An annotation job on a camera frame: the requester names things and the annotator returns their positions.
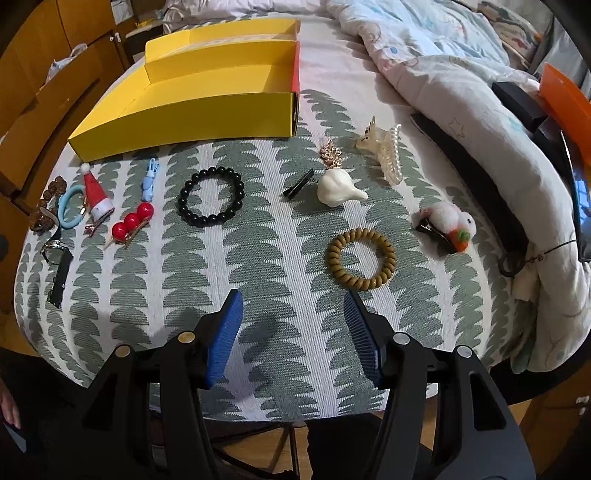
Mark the black strap wristwatch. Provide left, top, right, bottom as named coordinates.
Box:
left=38, top=207, right=75, bottom=310

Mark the red berry hair clip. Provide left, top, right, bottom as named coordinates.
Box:
left=104, top=202, right=154, bottom=248

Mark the white pompom carrot hair clip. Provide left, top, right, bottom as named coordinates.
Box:
left=415, top=201, right=477, bottom=254

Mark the brown spiral hair tie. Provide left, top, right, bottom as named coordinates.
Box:
left=327, top=227, right=398, bottom=292

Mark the black bead bracelet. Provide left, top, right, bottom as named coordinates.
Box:
left=177, top=165, right=247, bottom=228

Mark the red santa hat clip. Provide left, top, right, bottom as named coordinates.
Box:
left=80, top=163, right=114, bottom=237

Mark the brown rudraksha bead bracelet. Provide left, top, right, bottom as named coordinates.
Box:
left=28, top=174, right=69, bottom=234

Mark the light blue hair clip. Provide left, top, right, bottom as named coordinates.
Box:
left=141, top=157, right=159, bottom=202

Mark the light blue hair tie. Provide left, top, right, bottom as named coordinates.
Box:
left=57, top=184, right=89, bottom=230

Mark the white shell hair clip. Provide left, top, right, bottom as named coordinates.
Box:
left=317, top=168, right=369, bottom=208

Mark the small black hair clip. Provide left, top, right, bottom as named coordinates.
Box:
left=283, top=169, right=315, bottom=200

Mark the clear pearl claw clip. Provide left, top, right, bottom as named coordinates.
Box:
left=356, top=117, right=403, bottom=186

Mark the gold rhinestone hair clip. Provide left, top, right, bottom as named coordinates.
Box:
left=320, top=140, right=342, bottom=169

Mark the person's left hand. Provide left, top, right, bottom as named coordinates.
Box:
left=0, top=379, right=21, bottom=429

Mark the green leaf pattern bedsheet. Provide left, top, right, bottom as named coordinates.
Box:
left=14, top=16, right=527, bottom=421

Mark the orange plastic object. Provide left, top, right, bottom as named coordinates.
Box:
left=539, top=63, right=591, bottom=164

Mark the yellow cardboard box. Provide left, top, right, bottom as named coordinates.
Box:
left=68, top=17, right=301, bottom=162

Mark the floral white duvet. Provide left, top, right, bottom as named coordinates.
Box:
left=327, top=1, right=590, bottom=372

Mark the wooden cabinet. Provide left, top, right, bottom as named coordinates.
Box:
left=0, top=0, right=167, bottom=315

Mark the pink pillow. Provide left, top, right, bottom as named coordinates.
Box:
left=163, top=0, right=327, bottom=22

